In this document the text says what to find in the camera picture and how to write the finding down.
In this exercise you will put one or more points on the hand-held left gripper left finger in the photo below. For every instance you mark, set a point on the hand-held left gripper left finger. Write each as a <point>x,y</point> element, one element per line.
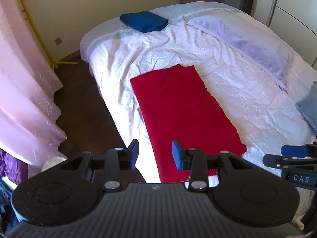
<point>135,151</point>

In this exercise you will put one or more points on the white pillow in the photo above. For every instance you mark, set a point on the white pillow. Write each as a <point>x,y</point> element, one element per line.
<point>247,42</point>

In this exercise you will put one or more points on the purple cloth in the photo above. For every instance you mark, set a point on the purple cloth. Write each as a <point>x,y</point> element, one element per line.
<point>13,164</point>

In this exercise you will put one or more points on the pink curtain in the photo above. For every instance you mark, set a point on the pink curtain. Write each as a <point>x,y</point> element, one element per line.
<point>22,84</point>

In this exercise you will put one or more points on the white wardrobe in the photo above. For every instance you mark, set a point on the white wardrobe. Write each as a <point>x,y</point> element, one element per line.
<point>294,10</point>

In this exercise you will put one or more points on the wall socket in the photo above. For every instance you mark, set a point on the wall socket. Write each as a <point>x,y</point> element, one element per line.
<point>58,41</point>

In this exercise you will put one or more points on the yellow coat stand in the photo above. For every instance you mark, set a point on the yellow coat stand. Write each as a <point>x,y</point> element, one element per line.
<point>37,33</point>

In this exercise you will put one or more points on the red towel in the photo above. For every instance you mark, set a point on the red towel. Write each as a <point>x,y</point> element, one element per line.
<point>180,109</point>

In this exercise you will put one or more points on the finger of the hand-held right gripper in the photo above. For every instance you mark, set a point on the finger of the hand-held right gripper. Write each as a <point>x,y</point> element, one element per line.
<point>293,151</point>
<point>275,160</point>

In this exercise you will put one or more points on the folded blue garment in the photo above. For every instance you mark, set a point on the folded blue garment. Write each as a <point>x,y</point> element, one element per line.
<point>143,21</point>

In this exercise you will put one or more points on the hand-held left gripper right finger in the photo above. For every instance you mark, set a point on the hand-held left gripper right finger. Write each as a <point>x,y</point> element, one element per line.
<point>176,153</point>

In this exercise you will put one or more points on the bed with white bedspread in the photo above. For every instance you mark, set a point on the bed with white bedspread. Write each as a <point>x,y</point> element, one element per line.
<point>161,47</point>

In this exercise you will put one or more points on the white round object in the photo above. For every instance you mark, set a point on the white round object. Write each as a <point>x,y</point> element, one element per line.
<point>53,162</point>

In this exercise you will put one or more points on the light blue cushion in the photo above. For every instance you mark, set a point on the light blue cushion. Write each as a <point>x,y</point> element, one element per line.
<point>309,111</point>

